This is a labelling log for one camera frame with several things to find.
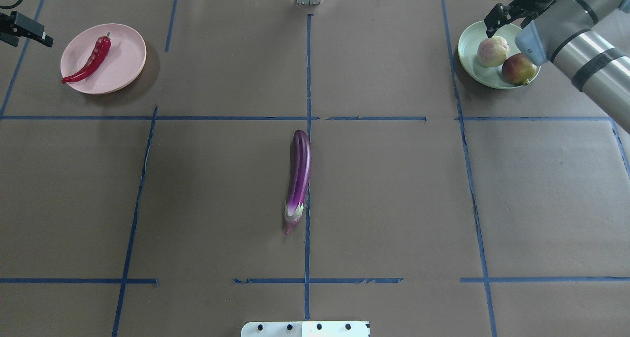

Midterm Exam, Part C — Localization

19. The red chili pepper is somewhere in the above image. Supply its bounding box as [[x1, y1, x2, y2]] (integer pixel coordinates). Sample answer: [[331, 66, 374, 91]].
[[61, 32, 112, 84]]

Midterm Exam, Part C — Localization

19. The pink plastic plate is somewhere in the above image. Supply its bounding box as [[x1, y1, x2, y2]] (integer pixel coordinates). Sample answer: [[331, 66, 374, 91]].
[[60, 23, 147, 94]]

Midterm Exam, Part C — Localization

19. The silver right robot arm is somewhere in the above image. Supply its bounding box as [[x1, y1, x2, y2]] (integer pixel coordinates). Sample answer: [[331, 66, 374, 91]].
[[483, 0, 630, 131]]

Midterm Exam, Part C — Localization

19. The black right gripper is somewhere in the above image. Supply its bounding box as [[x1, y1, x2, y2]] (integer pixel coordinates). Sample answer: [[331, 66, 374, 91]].
[[483, 0, 557, 38]]

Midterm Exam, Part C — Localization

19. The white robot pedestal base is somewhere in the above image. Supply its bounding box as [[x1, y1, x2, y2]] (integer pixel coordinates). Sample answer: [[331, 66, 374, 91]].
[[240, 321, 371, 337]]

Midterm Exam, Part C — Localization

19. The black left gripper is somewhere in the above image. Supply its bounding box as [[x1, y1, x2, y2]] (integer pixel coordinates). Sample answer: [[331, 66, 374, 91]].
[[0, 10, 54, 48]]

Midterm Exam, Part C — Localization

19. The brown paper table cover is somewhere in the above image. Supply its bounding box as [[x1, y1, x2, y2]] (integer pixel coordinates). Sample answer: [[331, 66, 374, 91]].
[[0, 0, 630, 337]]

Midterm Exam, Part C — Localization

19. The purple eggplant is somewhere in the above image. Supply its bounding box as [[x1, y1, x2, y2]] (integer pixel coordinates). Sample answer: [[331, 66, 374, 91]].
[[284, 130, 312, 235]]

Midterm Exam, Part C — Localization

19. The green plastic plate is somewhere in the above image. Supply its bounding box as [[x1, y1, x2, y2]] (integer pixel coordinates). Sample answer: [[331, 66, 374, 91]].
[[458, 21, 522, 90]]

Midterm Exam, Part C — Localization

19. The pale green pink peach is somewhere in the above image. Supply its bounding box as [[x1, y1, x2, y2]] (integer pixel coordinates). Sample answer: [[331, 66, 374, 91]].
[[477, 36, 510, 67]]

